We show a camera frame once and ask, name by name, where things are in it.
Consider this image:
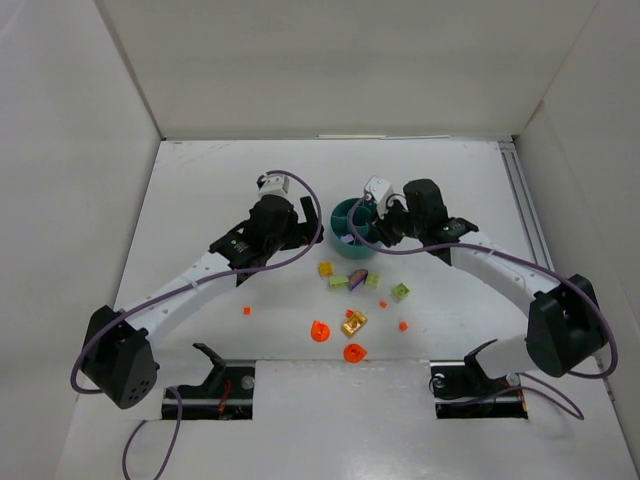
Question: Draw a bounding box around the light green small lego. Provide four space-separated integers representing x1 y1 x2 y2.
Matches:
365 272 380 288

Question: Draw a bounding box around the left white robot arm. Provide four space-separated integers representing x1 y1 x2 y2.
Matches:
74 194 323 410

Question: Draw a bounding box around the teal divided round container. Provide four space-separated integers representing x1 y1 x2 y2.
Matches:
329 198 377 260

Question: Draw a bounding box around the purple cable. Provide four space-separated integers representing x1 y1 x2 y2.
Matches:
69 169 324 480
348 192 620 420

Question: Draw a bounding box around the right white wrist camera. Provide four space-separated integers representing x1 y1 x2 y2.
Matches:
363 176 394 219

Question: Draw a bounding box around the yellow square lego brick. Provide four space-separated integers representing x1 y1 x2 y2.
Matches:
318 262 334 277

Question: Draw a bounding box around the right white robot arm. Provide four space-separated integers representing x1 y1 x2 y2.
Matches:
363 176 608 379

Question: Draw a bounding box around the light green square lego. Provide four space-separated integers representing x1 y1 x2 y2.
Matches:
392 283 410 301

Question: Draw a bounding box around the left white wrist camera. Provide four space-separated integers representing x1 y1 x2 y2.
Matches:
257 173 290 198

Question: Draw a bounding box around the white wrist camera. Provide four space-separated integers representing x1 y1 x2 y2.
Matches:
257 173 290 198
363 176 394 219

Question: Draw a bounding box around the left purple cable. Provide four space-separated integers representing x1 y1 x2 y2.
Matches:
69 169 324 480

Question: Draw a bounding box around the orange round lego lower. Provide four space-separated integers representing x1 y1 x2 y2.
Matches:
343 343 367 364

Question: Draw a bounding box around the orange round lego left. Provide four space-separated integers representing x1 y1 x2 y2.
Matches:
310 320 331 343

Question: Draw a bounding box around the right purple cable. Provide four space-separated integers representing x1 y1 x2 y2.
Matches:
348 192 620 420

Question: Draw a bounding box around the orange round lego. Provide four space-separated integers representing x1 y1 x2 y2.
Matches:
310 320 331 343
343 343 367 364

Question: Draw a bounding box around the aluminium rail right edge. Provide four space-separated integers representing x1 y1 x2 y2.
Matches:
498 140 555 270

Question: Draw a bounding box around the light green sloped lego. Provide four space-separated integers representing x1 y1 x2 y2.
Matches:
328 275 349 290

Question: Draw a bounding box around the purple printed curved lego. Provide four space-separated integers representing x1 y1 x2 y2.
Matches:
347 269 369 291

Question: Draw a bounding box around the golden yellow curved lego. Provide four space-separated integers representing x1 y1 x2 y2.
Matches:
341 311 368 338

